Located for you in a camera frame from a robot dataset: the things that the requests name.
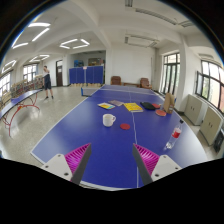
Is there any red round coaster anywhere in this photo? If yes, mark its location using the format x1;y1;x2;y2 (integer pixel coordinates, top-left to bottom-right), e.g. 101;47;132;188
120;123;130;130

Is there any yellow book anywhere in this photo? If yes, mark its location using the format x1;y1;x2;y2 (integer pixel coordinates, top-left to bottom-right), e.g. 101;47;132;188
124;103;143;112

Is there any white cabinet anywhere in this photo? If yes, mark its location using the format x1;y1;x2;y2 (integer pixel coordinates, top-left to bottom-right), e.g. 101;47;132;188
184;95;208;126
200;107;223;145

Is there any brown armchair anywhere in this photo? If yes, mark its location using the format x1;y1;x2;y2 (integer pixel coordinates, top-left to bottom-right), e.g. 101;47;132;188
111;76;121;85
140;78;152;89

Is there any white cabinet far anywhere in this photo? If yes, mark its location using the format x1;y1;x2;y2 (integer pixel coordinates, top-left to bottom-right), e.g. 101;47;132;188
184;95;208;126

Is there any grey booklet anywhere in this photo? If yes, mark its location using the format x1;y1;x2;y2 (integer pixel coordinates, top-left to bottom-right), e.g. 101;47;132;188
108;100;124;106

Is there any standing person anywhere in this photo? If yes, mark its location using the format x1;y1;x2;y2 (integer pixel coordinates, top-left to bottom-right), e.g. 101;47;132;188
43;65;54;99

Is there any clear plastic water bottle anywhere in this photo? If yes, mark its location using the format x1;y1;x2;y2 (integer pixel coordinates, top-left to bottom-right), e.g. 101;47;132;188
165;119;184;149

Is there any white cabinet near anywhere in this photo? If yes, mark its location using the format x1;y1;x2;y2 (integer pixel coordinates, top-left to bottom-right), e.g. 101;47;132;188
200;107;223;145

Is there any blue partition screen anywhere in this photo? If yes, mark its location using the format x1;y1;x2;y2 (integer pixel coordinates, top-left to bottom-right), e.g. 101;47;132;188
69;66;104;84

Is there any red table tennis paddle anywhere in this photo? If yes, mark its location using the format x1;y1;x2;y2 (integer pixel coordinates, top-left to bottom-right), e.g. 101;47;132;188
155;110;166;117

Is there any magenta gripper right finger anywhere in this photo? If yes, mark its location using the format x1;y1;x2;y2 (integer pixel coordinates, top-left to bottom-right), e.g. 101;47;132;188
132;144;159;185

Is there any white ceramic mug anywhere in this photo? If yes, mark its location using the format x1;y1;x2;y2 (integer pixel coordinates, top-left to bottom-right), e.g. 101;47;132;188
103;114;116;127

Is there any black case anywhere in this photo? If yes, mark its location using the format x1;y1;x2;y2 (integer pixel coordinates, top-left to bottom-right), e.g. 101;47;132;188
140;102;156;110

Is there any blue table tennis table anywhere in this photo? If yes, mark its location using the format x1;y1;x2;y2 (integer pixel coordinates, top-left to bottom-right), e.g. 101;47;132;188
32;85;207;189

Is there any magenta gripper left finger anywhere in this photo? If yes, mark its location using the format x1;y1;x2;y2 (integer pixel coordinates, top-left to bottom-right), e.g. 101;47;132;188
65;143;92;185

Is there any brown armchair left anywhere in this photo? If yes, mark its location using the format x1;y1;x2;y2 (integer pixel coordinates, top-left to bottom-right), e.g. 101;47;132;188
111;76;121;85

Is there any red paddle far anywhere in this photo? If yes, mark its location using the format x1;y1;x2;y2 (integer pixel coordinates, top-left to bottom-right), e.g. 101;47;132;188
152;103;160;109

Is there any brown paper bag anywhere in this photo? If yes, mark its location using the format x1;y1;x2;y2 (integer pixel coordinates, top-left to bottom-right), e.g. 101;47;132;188
163;93;175;114

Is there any brown armchair right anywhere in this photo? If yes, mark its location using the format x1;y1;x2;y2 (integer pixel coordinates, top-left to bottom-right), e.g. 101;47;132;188
140;78;152;89

